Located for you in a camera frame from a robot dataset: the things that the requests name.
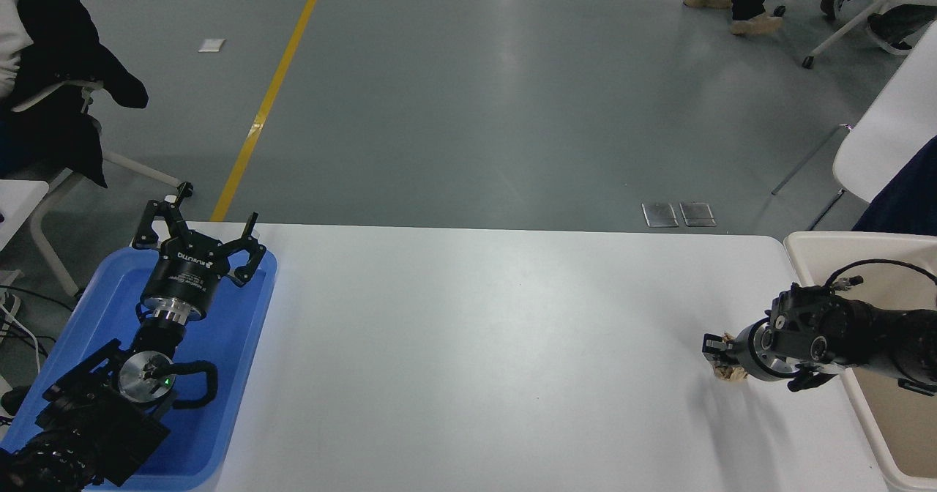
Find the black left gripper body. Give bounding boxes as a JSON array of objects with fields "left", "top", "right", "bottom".
[{"left": 139, "top": 236, "right": 227, "bottom": 312}]

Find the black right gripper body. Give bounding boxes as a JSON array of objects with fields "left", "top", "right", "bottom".
[{"left": 734, "top": 319, "right": 793, "bottom": 383}]

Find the tan paper ball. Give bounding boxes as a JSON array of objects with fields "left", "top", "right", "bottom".
[{"left": 712, "top": 333, "right": 749, "bottom": 384}]

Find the white chair with slanted legs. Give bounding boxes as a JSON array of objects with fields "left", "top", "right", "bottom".
[{"left": 11, "top": 78, "right": 184, "bottom": 299}]

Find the blue plastic tray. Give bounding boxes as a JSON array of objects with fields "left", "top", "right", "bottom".
[{"left": 0, "top": 247, "right": 279, "bottom": 491}]

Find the metal floor plate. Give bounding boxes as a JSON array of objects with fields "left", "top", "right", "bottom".
[
  {"left": 679, "top": 201, "right": 717, "bottom": 227},
  {"left": 642, "top": 202, "right": 679, "bottom": 228}
]

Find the large pale bin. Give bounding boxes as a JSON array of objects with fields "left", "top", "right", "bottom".
[{"left": 783, "top": 231, "right": 937, "bottom": 492}]

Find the small white side table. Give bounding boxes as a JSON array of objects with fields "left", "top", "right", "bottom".
[{"left": 0, "top": 179, "right": 51, "bottom": 251}]

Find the seated person in black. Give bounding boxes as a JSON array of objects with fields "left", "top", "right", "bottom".
[{"left": 0, "top": 0, "right": 149, "bottom": 189}]

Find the black floor object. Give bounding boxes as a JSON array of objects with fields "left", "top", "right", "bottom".
[{"left": 0, "top": 384, "right": 31, "bottom": 416}]

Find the person in dark blue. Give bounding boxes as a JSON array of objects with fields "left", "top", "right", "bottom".
[{"left": 853, "top": 135, "right": 937, "bottom": 236}]

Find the white shell chair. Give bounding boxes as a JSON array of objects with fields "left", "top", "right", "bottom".
[{"left": 771, "top": 20, "right": 937, "bottom": 231}]

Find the white wheeled chair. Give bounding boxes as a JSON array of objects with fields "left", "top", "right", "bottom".
[{"left": 774, "top": 0, "right": 937, "bottom": 69}]

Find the black floor cable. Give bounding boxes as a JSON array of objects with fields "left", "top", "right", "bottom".
[{"left": 0, "top": 283, "right": 59, "bottom": 313}]

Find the white floor cable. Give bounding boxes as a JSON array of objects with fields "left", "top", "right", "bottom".
[{"left": 0, "top": 305, "right": 43, "bottom": 373}]

